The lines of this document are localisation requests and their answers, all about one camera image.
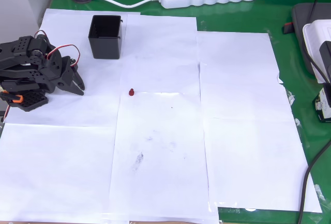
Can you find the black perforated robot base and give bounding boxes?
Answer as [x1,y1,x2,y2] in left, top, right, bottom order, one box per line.
[0,89,50,113]

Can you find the black square container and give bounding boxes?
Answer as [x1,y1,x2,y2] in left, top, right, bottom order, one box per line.
[87,14,124,59]

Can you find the orange table clamp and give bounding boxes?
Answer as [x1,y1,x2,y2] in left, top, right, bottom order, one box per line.
[0,91,24,104]

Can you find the black red USB stick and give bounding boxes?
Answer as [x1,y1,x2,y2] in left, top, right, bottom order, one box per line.
[283,21,295,35]

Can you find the grey padded sleeve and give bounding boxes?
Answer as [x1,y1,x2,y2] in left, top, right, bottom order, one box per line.
[291,2,331,76]

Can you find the white plastic container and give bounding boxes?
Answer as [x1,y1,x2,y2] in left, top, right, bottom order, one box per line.
[302,19,331,84]

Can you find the red servo cable loop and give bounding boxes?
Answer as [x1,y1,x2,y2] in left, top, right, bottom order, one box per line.
[47,43,80,67]

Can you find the red base wire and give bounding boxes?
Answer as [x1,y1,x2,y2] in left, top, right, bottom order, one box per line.
[3,104,11,123]

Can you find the white power strip cable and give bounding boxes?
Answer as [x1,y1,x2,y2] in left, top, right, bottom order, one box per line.
[81,0,162,9]

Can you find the thin black cable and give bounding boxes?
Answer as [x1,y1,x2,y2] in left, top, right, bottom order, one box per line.
[300,0,331,83]

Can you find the thick black cable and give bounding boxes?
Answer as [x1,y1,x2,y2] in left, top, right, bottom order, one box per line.
[297,141,331,224]

